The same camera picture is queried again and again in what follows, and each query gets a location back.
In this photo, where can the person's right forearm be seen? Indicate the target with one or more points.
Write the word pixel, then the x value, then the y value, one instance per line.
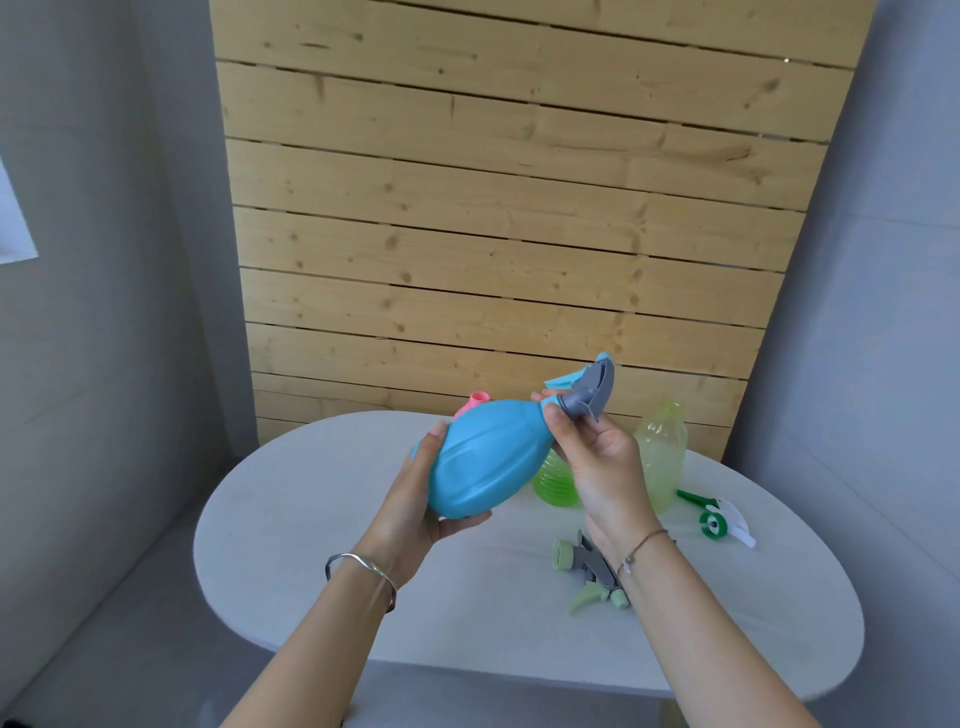
pixel 712 652

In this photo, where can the white framed window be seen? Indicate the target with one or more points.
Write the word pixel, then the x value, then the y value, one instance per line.
pixel 11 225

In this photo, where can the person's left forearm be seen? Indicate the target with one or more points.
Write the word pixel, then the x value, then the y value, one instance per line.
pixel 315 660

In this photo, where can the green ribbed clear bottle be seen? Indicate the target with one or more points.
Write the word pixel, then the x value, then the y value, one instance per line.
pixel 553 487

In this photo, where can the person's right hand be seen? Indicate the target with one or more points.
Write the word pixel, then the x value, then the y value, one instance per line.
pixel 611 487

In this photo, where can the wooden slat panel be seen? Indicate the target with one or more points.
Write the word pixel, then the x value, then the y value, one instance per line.
pixel 525 225

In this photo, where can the blue grey sprayer head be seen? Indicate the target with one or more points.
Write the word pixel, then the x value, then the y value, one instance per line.
pixel 589 394

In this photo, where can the pale yellow-green clear bottle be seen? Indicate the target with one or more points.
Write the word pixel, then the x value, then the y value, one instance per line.
pixel 661 450

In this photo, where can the blue plastic bottle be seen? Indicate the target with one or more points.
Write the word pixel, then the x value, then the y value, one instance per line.
pixel 491 457

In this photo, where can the pink plastic bottle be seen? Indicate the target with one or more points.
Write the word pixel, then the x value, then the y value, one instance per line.
pixel 474 401

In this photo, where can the person's left hand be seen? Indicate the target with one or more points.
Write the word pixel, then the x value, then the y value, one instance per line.
pixel 397 532

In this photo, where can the grey pale-green sprayer head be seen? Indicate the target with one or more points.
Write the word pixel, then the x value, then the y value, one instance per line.
pixel 592 566

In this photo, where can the white green sprayer head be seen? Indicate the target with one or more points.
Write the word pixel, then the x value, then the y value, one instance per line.
pixel 712 521

